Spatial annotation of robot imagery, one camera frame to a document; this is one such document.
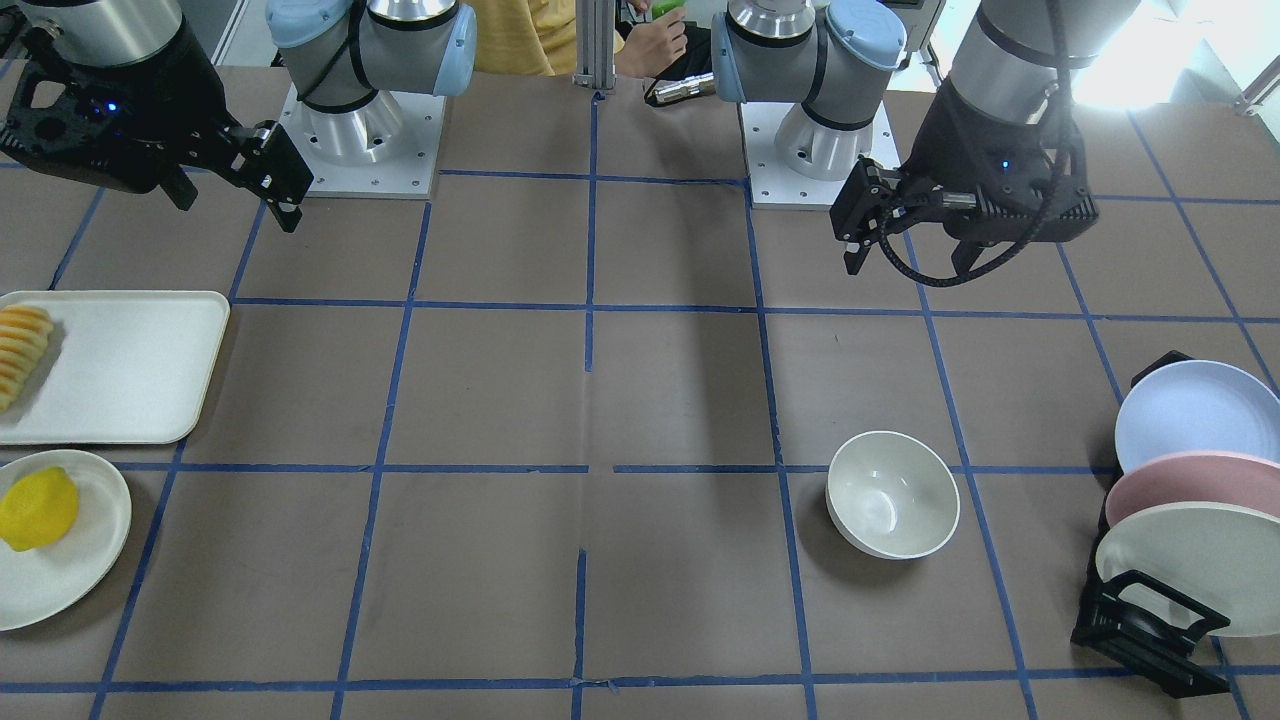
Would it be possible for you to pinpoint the aluminium frame post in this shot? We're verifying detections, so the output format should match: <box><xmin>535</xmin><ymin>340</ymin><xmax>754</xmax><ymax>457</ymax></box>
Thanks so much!
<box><xmin>572</xmin><ymin>0</ymin><xmax>617</xmax><ymax>95</ymax></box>

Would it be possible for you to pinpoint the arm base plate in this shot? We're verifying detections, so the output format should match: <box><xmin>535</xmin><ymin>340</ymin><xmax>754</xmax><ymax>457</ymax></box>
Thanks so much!
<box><xmin>279</xmin><ymin>86</ymin><xmax>447</xmax><ymax>200</ymax></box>
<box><xmin>739</xmin><ymin>102</ymin><xmax>900</xmax><ymax>211</ymax></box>

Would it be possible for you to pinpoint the white rectangular tray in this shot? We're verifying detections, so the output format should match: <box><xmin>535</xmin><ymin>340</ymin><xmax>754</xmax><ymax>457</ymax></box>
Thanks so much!
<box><xmin>1</xmin><ymin>290</ymin><xmax>230</xmax><ymax>446</ymax></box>

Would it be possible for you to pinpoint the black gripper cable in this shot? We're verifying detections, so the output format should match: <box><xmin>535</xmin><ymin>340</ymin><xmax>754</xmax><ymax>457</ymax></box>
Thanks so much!
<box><xmin>878</xmin><ymin>0</ymin><xmax>1089</xmax><ymax>290</ymax></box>

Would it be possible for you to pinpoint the person in yellow shirt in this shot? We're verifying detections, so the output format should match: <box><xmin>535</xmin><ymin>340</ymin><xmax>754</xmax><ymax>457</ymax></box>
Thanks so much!
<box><xmin>467</xmin><ymin>1</ymin><xmax>579</xmax><ymax>77</ymax></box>

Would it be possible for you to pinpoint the pink plate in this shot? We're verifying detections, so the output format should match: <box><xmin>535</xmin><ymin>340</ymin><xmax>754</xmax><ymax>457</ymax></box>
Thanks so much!
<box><xmin>1103</xmin><ymin>451</ymin><xmax>1279</xmax><ymax>527</ymax></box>

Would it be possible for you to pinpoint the black plate rack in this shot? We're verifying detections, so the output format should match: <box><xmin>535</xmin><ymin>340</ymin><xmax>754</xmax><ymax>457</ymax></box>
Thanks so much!
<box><xmin>1071</xmin><ymin>350</ymin><xmax>1233</xmax><ymax>700</ymax></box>

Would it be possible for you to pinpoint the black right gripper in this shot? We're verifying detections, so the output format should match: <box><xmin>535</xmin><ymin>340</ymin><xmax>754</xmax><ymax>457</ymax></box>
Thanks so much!
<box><xmin>3</xmin><ymin>22</ymin><xmax>314</xmax><ymax>233</ymax></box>

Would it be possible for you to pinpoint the sliced yellow fruit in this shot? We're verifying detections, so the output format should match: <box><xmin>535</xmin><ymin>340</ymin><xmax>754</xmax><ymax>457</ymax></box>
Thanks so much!
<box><xmin>1</xmin><ymin>304</ymin><xmax>55</xmax><ymax>413</ymax></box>

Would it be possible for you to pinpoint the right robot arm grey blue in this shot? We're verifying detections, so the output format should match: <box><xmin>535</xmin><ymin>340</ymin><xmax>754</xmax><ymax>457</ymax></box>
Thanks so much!
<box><xmin>3</xmin><ymin>1</ymin><xmax>477</xmax><ymax>232</ymax></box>

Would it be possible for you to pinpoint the white ceramic bowl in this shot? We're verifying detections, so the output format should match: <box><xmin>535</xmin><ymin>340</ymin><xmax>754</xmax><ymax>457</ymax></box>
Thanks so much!
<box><xmin>826</xmin><ymin>430</ymin><xmax>961</xmax><ymax>561</ymax></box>

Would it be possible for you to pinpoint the silver cylindrical tool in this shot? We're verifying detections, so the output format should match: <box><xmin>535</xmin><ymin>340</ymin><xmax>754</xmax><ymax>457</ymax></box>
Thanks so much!
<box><xmin>643</xmin><ymin>72</ymin><xmax>716</xmax><ymax>108</ymax></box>

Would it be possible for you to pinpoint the light blue plate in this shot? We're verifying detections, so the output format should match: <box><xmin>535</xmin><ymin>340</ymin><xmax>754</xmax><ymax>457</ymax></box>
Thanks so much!
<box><xmin>1114</xmin><ymin>360</ymin><xmax>1279</xmax><ymax>471</ymax></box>

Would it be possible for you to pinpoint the green object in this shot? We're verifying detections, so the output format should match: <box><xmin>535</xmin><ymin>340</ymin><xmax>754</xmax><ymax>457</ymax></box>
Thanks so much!
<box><xmin>648</xmin><ymin>0</ymin><xmax>686</xmax><ymax>20</ymax></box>

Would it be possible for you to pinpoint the cream plate in rack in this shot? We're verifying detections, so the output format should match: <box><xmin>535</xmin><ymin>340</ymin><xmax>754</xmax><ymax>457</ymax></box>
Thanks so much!
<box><xmin>1094</xmin><ymin>502</ymin><xmax>1279</xmax><ymax>637</ymax></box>

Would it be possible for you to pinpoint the white round plate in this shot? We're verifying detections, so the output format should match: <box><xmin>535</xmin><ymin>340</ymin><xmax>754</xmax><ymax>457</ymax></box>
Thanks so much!
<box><xmin>1</xmin><ymin>448</ymin><xmax>132</xmax><ymax>632</ymax></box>

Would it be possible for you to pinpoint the yellow lemon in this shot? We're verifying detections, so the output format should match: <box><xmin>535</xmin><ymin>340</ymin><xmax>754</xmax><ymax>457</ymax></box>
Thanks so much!
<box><xmin>1</xmin><ymin>466</ymin><xmax>81</xmax><ymax>552</ymax></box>

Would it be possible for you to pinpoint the person hand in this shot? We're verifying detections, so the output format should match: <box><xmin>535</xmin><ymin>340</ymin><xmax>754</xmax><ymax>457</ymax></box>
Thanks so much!
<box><xmin>614</xmin><ymin>6</ymin><xmax>689</xmax><ymax>78</ymax></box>

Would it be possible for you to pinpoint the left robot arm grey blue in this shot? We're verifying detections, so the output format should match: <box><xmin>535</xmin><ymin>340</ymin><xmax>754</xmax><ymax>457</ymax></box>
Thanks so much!
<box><xmin>710</xmin><ymin>1</ymin><xmax>1137</xmax><ymax>288</ymax></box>

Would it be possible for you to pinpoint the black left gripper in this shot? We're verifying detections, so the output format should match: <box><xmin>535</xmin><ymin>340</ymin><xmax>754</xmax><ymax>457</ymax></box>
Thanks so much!
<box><xmin>829</xmin><ymin>79</ymin><xmax>1100</xmax><ymax>275</ymax></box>

